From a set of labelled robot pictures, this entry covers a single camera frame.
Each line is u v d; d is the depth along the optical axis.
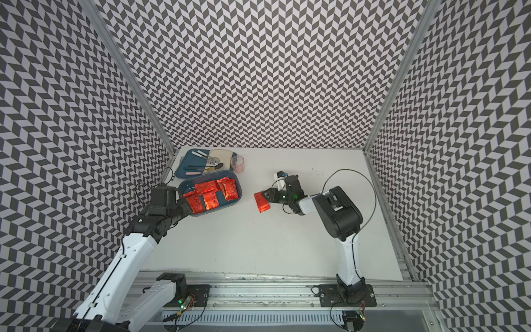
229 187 0.89
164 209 0.58
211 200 0.86
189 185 0.83
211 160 1.15
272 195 0.87
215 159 1.16
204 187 0.88
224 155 1.17
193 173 1.05
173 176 1.07
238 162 1.11
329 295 0.74
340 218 0.53
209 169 1.09
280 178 0.91
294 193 0.81
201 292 0.75
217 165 1.10
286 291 0.76
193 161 1.15
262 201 0.97
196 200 0.84
